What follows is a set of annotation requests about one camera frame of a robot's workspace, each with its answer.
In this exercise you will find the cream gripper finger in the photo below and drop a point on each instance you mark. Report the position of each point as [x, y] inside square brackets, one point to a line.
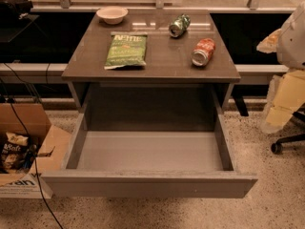
[269, 43]
[285, 96]

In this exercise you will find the red coke can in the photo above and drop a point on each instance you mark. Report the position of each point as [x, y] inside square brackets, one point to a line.
[203, 52]

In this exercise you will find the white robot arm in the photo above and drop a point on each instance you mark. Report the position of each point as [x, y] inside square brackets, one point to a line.
[290, 50]

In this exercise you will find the green soda can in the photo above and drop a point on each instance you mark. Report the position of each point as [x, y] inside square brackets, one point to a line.
[179, 25]

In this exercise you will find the grey cabinet with top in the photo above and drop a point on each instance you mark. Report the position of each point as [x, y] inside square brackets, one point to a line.
[168, 59]

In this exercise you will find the open grey top drawer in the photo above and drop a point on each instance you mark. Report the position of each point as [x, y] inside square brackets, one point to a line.
[151, 142]

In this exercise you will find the green chip bag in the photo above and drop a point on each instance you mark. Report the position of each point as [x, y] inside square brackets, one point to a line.
[126, 49]

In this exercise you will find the white bowl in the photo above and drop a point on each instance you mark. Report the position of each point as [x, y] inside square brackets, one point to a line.
[112, 15]

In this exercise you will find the black device on shelf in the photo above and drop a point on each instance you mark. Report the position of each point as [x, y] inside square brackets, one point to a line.
[15, 9]

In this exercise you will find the brown cardboard box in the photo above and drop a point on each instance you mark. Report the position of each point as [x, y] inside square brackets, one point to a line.
[52, 143]

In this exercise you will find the dark snack bag in box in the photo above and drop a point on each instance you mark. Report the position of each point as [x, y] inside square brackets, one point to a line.
[18, 154]

